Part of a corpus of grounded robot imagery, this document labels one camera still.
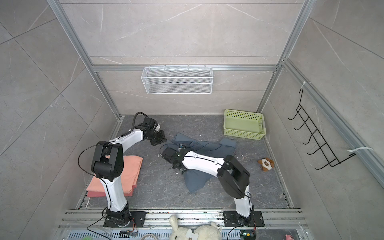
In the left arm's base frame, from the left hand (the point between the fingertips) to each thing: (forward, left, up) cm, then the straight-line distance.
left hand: (167, 136), depth 98 cm
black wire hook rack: (-33, -72, +27) cm, 84 cm away
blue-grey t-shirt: (-8, -34, -5) cm, 36 cm away
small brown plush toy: (-20, -62, -4) cm, 66 cm away
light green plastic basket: (+14, -58, -6) cm, 60 cm away
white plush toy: (-54, -23, +3) cm, 59 cm away
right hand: (-19, -11, -3) cm, 22 cm away
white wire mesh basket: (+32, -8, +22) cm, 39 cm away
